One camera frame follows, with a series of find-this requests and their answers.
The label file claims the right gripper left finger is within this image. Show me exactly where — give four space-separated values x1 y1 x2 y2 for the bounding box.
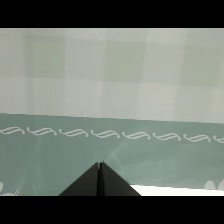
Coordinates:
58 162 100 197

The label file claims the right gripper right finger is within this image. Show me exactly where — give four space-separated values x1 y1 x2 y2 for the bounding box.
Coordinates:
99 161 142 197

